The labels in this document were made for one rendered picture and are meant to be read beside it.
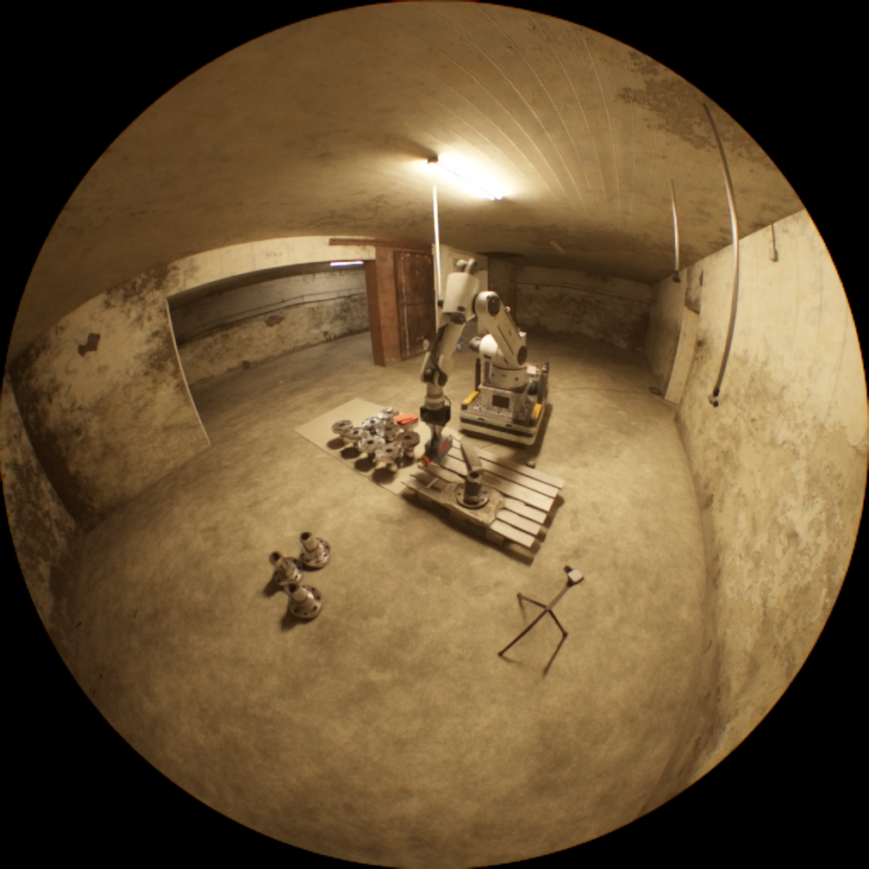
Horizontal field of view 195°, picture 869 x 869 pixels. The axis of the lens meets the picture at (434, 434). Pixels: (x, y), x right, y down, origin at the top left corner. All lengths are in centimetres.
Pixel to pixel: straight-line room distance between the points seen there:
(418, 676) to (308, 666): 66
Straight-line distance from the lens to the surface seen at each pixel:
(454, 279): 211
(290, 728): 189
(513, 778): 178
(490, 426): 285
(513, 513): 203
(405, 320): 616
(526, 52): 165
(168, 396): 444
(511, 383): 282
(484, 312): 204
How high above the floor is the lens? 164
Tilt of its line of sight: 32 degrees down
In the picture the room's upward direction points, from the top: 3 degrees counter-clockwise
